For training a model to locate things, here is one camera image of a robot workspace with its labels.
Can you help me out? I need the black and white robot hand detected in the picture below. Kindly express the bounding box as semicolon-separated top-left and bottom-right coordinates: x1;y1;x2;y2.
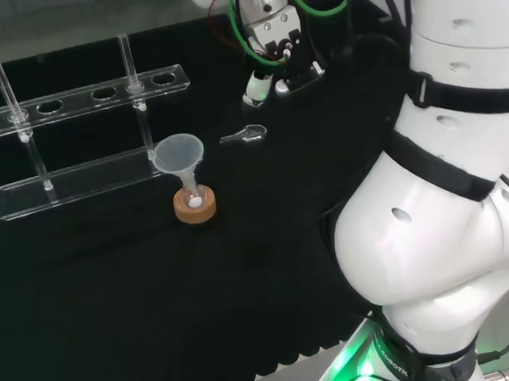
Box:
236;6;331;109

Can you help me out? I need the translucent plastic funnel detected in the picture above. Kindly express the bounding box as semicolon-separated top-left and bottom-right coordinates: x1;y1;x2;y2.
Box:
150;132;209;200

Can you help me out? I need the glass weighing funnel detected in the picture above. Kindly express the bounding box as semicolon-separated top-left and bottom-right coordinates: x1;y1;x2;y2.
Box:
218;122;270;147

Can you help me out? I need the glass round-bottom flask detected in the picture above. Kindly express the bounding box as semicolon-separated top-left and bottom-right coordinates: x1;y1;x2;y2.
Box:
178;176;207;213

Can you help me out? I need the clear funnel stand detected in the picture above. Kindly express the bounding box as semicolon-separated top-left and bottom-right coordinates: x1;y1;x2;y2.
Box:
0;27;203;223

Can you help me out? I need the black cloth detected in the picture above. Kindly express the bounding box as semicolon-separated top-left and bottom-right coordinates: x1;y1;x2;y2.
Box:
0;0;434;381

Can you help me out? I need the thin red cable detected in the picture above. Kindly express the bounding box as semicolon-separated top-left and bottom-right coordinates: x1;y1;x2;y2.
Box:
205;0;247;54

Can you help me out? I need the cork ring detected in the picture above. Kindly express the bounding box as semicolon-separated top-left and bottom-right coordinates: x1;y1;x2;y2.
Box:
171;182;219;227

